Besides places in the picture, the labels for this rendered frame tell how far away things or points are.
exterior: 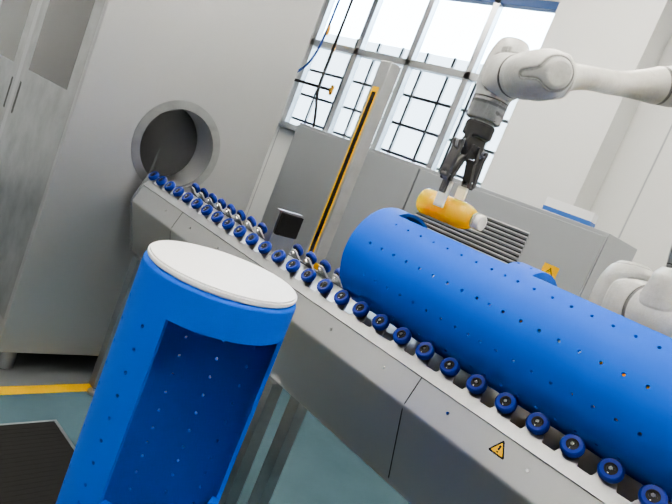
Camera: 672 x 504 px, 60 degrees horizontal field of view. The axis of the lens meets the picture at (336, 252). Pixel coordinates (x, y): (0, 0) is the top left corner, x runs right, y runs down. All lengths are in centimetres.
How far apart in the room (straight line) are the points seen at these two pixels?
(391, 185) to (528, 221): 85
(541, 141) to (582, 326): 300
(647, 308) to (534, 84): 67
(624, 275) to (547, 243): 114
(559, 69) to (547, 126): 279
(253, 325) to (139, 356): 19
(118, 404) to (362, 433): 68
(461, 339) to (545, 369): 20
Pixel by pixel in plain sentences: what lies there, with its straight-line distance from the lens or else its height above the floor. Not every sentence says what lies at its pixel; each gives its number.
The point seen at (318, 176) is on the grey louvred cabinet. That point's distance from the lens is 378.
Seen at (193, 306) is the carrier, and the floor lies 100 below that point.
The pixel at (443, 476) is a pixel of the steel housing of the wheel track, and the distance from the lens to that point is 136.
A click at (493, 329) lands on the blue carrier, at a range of 125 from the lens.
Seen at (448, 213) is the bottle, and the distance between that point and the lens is 148.
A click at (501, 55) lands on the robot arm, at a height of 167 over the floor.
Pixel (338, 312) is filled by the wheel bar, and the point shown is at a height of 92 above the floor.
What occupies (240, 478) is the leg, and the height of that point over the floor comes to 30.
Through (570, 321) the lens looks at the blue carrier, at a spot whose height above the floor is 117.
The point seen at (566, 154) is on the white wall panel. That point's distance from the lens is 405.
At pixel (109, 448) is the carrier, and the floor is 71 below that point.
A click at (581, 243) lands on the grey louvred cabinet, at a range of 286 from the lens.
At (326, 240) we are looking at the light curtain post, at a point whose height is 100.
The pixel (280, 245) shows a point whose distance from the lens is 194.
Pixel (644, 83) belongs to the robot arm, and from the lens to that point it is 177.
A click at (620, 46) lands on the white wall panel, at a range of 420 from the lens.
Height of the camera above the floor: 129
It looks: 8 degrees down
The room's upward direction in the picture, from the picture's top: 22 degrees clockwise
